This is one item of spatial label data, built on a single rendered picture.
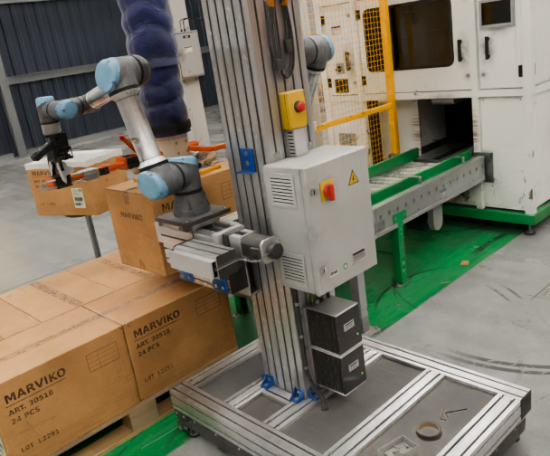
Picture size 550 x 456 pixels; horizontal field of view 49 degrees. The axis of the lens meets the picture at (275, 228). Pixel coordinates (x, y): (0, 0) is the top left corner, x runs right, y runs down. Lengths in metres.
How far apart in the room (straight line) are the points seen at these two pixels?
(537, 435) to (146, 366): 1.71
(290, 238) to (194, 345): 1.08
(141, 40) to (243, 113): 0.83
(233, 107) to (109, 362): 1.27
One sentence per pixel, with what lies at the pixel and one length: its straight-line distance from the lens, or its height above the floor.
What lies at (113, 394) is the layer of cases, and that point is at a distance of 2.88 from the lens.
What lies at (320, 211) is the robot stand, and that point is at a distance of 2.09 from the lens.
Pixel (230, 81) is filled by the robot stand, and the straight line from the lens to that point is 2.27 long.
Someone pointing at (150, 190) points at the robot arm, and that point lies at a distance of 2.27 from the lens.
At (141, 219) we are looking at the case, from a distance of 2.86.
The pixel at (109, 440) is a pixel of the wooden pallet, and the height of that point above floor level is 0.02.
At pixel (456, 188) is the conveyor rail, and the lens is 4.44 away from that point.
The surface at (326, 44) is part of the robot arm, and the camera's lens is 2.62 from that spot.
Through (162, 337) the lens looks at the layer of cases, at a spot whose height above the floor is 0.40.
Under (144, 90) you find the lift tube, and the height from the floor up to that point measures 1.50.
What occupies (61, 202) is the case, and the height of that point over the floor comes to 0.72.
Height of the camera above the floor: 1.67
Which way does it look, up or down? 18 degrees down
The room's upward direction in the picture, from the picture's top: 9 degrees counter-clockwise
